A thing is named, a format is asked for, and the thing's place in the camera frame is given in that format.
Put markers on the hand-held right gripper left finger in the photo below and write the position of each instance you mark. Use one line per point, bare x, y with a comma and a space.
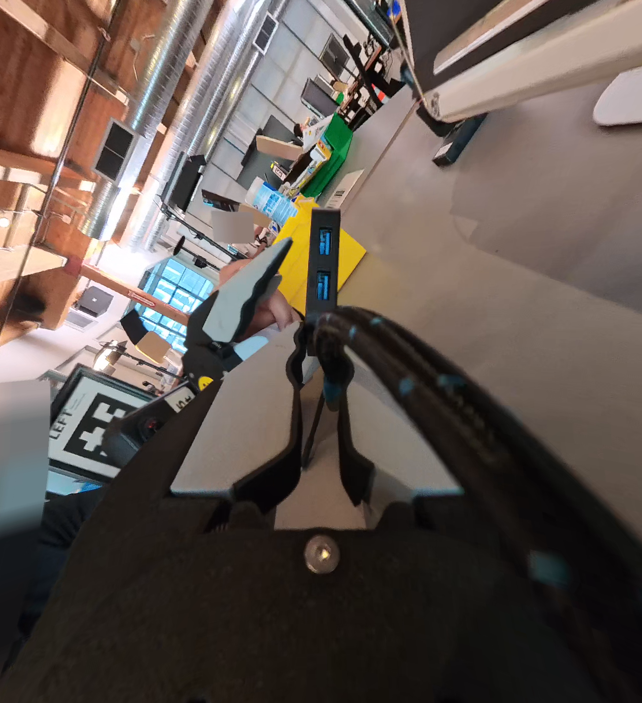
233, 428

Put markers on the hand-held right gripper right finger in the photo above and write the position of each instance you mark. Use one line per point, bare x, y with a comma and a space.
387, 450

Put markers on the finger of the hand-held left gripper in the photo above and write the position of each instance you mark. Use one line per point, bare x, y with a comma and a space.
244, 296

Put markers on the black multiport adapter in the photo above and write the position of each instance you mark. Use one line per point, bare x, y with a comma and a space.
326, 263

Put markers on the yellow plastic bin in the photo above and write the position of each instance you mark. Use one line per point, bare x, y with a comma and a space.
348, 258

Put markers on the person's left forearm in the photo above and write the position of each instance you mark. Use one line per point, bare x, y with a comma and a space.
68, 522

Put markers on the blue white wipes canister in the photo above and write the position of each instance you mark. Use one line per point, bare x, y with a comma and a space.
274, 203

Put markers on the white paper label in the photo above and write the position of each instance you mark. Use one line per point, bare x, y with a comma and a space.
347, 186

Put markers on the green plastic bin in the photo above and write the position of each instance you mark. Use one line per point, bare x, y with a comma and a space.
335, 148

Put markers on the small black battery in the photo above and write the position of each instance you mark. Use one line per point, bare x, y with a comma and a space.
458, 140

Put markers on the silver air duct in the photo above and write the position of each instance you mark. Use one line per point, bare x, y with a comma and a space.
159, 82
227, 71

